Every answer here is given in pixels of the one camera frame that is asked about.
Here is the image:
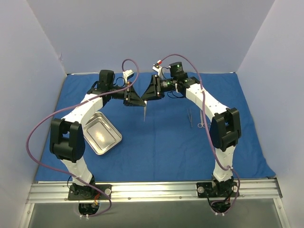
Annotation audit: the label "steel tweezers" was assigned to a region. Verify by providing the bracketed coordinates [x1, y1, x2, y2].
[143, 101, 147, 122]
[187, 108, 193, 128]

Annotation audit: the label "stainless steel instrument tray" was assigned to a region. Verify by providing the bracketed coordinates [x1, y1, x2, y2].
[84, 112, 122, 155]

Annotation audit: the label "blue surgical cloth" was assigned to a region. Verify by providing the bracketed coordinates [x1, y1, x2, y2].
[35, 71, 277, 182]

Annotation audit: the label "steel surgical scissors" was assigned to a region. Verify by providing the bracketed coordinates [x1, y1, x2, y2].
[197, 110, 211, 128]

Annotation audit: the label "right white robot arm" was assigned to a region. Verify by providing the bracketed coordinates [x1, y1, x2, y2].
[142, 60, 241, 196]

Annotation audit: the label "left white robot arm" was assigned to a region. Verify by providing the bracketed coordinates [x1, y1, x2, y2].
[49, 70, 146, 199]

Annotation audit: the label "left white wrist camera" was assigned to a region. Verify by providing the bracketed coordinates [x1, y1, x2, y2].
[123, 69, 134, 81]

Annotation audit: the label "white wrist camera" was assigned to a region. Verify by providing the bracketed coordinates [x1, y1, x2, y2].
[123, 69, 134, 81]
[152, 60, 164, 78]

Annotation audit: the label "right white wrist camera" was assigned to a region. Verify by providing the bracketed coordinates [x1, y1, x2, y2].
[152, 60, 164, 78]

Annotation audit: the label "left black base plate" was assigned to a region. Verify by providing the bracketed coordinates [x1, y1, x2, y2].
[67, 183, 112, 201]

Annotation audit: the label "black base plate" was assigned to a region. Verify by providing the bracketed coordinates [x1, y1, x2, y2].
[67, 183, 112, 201]
[196, 181, 239, 198]

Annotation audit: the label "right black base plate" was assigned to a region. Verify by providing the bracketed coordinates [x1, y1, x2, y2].
[196, 181, 239, 198]

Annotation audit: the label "front aluminium rail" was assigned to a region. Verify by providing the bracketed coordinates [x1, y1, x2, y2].
[26, 179, 283, 204]

